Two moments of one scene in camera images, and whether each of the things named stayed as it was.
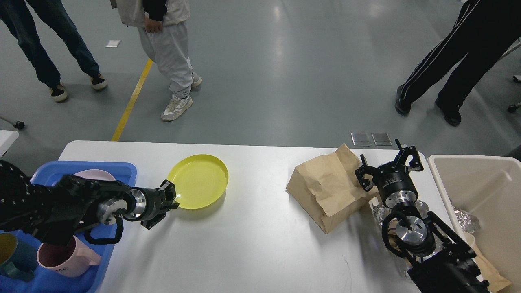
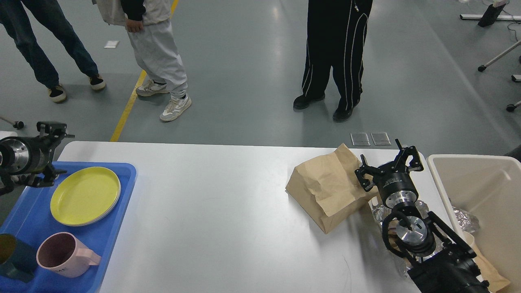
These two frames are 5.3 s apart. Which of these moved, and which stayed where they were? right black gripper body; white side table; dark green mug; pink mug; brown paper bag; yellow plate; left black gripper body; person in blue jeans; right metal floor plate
Moved: yellow plate; left black gripper body
Stayed: brown paper bag; person in blue jeans; right black gripper body; right metal floor plate; pink mug; white side table; dark green mug
